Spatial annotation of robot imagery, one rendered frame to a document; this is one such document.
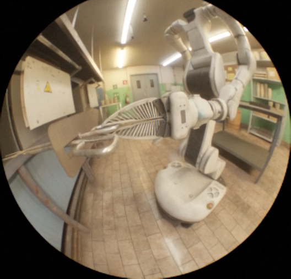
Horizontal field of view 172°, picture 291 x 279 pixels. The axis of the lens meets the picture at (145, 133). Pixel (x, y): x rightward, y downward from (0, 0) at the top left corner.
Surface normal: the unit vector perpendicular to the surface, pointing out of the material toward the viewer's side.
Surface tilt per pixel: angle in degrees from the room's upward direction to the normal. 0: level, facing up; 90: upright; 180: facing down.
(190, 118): 92
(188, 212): 46
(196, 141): 74
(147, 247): 0
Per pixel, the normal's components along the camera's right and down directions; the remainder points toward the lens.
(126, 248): -0.13, -0.92
